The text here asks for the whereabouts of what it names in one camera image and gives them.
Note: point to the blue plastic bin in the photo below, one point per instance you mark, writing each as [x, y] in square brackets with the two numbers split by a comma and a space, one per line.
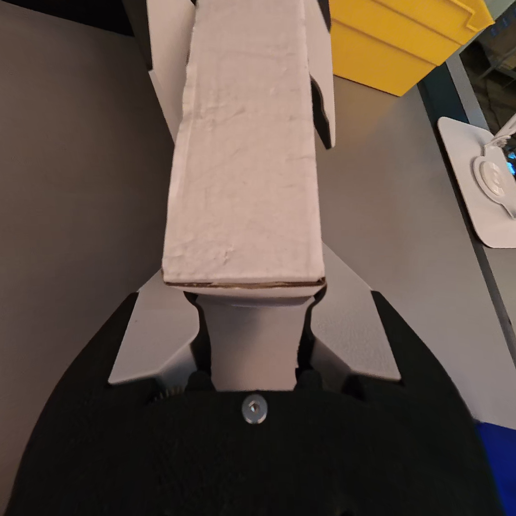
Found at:
[496, 463]

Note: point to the white stand base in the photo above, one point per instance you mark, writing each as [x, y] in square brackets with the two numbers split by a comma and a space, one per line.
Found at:
[463, 181]

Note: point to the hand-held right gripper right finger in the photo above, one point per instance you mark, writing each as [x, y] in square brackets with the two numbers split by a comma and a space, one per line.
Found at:
[350, 338]

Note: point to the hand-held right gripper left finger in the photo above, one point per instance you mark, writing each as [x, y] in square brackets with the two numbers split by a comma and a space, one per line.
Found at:
[157, 338]

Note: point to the white cardboard box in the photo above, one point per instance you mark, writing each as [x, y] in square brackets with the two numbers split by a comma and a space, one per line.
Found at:
[246, 161]

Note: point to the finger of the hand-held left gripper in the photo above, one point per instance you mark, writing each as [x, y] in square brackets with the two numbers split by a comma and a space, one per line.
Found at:
[169, 48]
[322, 56]

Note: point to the yellow plastic bin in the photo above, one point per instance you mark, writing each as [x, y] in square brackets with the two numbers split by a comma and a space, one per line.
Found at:
[383, 48]

